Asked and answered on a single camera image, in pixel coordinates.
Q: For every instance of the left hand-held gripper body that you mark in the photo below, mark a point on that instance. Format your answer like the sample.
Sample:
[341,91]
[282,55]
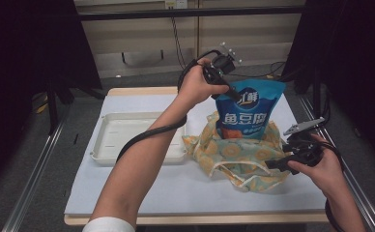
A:
[222,66]

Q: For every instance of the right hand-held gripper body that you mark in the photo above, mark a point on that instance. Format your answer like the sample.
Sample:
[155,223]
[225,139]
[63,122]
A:
[308,150]

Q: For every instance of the blue food pouch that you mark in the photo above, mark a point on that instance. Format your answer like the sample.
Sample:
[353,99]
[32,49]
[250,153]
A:
[250,109]

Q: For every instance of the lemon print plastic bag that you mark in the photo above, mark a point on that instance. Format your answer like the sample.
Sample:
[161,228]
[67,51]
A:
[237,158]

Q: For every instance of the person's right hand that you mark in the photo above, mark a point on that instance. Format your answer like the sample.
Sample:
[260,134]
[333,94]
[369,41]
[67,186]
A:
[327,170]

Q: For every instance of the person's left hand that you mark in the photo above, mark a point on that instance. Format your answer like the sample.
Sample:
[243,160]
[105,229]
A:
[195,85]

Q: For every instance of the black horizontal bar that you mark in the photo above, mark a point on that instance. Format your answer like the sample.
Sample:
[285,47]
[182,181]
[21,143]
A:
[143,13]

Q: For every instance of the black curtain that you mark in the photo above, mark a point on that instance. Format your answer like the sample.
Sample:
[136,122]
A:
[21,64]
[353,48]

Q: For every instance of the white plastic tray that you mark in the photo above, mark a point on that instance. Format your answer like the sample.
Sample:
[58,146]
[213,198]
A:
[127,135]

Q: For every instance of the black stand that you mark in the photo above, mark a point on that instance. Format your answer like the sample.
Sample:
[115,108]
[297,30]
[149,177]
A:
[51,109]

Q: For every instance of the person's white sleeve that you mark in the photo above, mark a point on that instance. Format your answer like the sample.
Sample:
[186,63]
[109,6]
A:
[108,225]

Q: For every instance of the white wall socket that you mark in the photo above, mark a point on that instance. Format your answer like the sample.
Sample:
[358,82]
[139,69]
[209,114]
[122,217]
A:
[176,4]

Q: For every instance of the aluminium rail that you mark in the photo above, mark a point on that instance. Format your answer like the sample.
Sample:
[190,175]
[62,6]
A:
[374,223]
[31,187]

